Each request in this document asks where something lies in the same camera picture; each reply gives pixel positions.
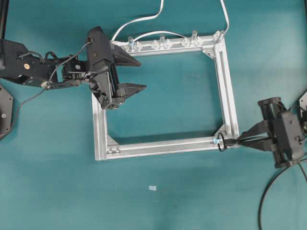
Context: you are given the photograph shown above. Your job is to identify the left clear standoff post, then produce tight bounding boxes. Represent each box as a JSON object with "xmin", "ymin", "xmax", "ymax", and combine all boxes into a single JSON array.
[{"xmin": 128, "ymin": 36, "xmax": 134, "ymax": 52}]

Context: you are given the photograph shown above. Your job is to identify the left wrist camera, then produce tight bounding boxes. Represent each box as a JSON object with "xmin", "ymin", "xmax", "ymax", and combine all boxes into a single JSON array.
[{"xmin": 86, "ymin": 26, "xmax": 113, "ymax": 74}]

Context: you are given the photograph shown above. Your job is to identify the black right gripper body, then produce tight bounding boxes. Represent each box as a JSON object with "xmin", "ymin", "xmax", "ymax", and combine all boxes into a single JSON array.
[{"xmin": 258, "ymin": 97, "xmax": 291, "ymax": 168}]

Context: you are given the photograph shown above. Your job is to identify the aluminium extrusion frame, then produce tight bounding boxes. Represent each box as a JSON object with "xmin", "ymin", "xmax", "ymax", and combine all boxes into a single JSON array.
[{"xmin": 91, "ymin": 30, "xmax": 240, "ymax": 161}]

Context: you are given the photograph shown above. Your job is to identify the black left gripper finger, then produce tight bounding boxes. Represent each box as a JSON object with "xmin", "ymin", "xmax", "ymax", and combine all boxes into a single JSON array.
[
  {"xmin": 110, "ymin": 43, "xmax": 141, "ymax": 67},
  {"xmin": 118, "ymin": 83, "xmax": 147, "ymax": 99}
]

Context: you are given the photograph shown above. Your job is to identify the middle clear standoff post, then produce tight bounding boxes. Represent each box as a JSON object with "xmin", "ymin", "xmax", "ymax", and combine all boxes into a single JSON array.
[{"xmin": 159, "ymin": 34, "xmax": 165, "ymax": 49}]

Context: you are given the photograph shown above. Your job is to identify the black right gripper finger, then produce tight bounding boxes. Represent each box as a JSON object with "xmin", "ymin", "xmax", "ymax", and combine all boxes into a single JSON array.
[
  {"xmin": 238, "ymin": 120, "xmax": 272, "ymax": 139},
  {"xmin": 239, "ymin": 140, "xmax": 276, "ymax": 151}
]

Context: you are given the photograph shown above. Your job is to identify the blue tape on frame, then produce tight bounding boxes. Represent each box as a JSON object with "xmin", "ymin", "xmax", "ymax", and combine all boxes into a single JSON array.
[{"xmin": 213, "ymin": 138, "xmax": 221, "ymax": 146}]

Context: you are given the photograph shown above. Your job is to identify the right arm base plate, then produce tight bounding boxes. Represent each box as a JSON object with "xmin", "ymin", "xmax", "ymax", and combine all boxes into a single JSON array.
[{"xmin": 298, "ymin": 91, "xmax": 307, "ymax": 115}]

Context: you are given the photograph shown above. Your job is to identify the black wire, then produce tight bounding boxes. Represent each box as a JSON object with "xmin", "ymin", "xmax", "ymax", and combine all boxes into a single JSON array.
[{"xmin": 224, "ymin": 136, "xmax": 307, "ymax": 230}]

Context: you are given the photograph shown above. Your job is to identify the white flat ethernet cable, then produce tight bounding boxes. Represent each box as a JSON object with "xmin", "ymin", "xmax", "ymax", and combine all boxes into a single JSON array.
[{"xmin": 110, "ymin": 0, "xmax": 231, "ymax": 47}]

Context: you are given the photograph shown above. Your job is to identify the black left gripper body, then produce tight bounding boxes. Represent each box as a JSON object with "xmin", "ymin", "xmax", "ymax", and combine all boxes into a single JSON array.
[{"xmin": 84, "ymin": 43, "xmax": 125, "ymax": 110}]

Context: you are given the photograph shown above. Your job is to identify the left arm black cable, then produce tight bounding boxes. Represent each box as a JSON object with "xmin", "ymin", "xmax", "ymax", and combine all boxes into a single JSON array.
[{"xmin": 6, "ymin": 42, "xmax": 93, "ymax": 131}]

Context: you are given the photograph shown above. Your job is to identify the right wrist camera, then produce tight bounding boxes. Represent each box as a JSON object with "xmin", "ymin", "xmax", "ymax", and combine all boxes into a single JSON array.
[{"xmin": 276, "ymin": 111, "xmax": 304, "ymax": 161}]

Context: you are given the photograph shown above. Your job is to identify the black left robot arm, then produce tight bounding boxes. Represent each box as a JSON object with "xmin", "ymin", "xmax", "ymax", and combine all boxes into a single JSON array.
[{"xmin": 0, "ymin": 39, "xmax": 146, "ymax": 110}]

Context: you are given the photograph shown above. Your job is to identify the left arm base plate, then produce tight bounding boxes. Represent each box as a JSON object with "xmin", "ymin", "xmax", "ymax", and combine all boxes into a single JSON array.
[{"xmin": 0, "ymin": 85, "xmax": 13, "ymax": 140}]

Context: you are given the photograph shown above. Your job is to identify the right clear standoff post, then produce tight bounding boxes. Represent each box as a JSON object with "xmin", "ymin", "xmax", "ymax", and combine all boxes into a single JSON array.
[{"xmin": 191, "ymin": 30, "xmax": 198, "ymax": 44}]

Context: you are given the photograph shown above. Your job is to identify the corner clear standoff post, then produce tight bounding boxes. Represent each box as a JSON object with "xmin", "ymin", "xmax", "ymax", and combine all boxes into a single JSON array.
[{"xmin": 216, "ymin": 30, "xmax": 226, "ymax": 41}]

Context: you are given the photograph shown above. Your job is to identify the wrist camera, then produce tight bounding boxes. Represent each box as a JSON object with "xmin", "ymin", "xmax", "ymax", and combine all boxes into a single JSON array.
[
  {"xmin": 86, "ymin": 26, "xmax": 113, "ymax": 74},
  {"xmin": 276, "ymin": 111, "xmax": 304, "ymax": 161}
]

